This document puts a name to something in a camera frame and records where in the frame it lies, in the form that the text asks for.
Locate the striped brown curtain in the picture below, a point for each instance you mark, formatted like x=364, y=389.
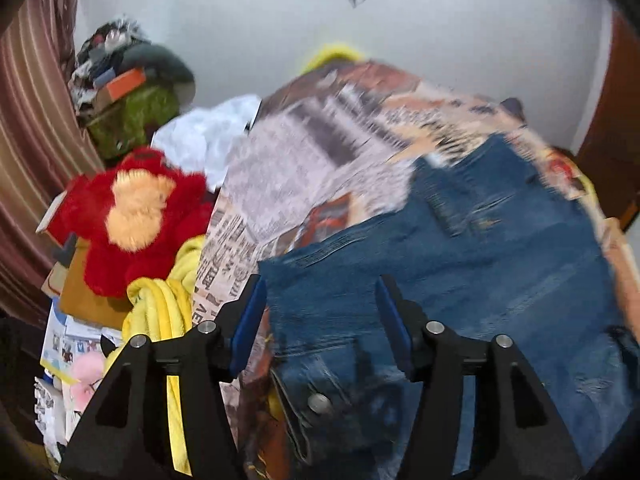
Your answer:
x=30, y=135

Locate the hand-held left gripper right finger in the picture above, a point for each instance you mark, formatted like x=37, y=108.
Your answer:
x=395, y=325

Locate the grey cushion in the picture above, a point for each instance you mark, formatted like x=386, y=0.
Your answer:
x=165, y=62

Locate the blue denim jacket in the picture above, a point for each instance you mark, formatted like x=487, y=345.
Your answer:
x=450, y=270

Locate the newspaper print bedsheet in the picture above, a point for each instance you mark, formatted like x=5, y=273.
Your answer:
x=325, y=160

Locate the green cloth-covered stand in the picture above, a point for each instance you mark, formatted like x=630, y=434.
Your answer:
x=132, y=120

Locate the dark backpack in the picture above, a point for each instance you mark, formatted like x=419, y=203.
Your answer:
x=514, y=110

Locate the stack of magazines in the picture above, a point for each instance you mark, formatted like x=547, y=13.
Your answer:
x=65, y=340

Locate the person's right forearm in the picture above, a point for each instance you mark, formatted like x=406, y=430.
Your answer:
x=631, y=290

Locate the grey box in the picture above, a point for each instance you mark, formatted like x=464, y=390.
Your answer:
x=64, y=255

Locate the pink plush toy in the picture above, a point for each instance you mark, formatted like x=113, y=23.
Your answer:
x=87, y=380

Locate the red plush toy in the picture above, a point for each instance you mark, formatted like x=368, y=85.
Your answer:
x=100, y=240

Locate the pile of clothes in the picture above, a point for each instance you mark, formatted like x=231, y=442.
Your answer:
x=97, y=52

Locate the orange box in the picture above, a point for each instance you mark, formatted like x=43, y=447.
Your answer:
x=125, y=85

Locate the red box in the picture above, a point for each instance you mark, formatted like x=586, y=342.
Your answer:
x=50, y=217

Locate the yellow object behind bed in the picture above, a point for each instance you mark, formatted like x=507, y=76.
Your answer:
x=332, y=55

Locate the white cloth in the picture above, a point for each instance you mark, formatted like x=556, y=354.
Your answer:
x=200, y=135

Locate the yellow plush toy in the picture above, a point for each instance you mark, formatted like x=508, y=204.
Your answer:
x=160, y=305

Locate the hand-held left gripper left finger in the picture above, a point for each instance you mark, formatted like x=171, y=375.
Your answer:
x=247, y=325

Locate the brown cardboard box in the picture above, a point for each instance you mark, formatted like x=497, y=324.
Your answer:
x=82, y=295

